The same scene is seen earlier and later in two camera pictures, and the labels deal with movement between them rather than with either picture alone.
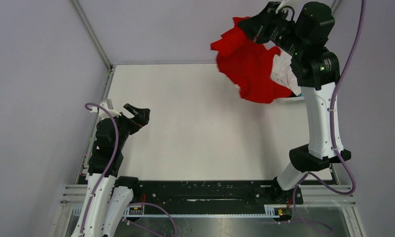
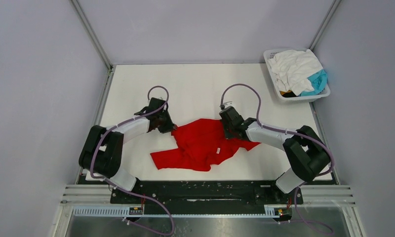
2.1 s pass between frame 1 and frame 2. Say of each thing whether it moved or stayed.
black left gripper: moved
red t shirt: moved
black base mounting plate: stayed
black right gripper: moved
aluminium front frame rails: stayed
